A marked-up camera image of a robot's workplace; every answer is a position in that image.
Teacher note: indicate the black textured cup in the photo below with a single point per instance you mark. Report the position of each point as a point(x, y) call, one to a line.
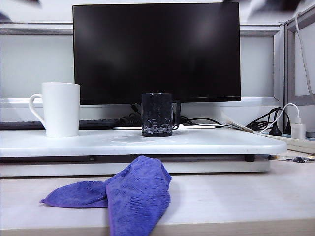
point(156, 115)

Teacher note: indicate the white platform board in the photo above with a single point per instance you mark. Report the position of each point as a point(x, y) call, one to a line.
point(197, 143)

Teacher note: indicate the black keyboard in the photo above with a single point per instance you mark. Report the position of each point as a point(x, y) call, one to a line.
point(98, 123)

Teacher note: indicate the black computer monitor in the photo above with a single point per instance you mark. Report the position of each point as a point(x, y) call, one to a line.
point(157, 51)

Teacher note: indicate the white base board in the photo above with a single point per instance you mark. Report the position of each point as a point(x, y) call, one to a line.
point(209, 167)

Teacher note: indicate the paper booklet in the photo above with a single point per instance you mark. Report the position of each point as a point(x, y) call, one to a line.
point(236, 124)

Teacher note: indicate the purple microfiber cloth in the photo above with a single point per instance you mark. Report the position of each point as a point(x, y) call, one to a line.
point(137, 196)

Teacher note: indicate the white ceramic mug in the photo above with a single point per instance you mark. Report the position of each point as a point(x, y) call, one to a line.
point(62, 110)

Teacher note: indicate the black rubber foot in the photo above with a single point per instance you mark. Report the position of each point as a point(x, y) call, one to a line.
point(249, 158)

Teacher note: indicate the black plug with round base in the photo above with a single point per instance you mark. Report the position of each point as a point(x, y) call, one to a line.
point(275, 130)

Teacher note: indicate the black power plug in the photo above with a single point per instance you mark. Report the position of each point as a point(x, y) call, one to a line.
point(288, 126)

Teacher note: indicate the white charger adapter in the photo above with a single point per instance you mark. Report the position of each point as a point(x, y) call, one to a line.
point(298, 129)

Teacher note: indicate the white power strip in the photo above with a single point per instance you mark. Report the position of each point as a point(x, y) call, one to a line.
point(299, 145)

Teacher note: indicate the small black desk item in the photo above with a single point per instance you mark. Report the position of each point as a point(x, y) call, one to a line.
point(299, 159)

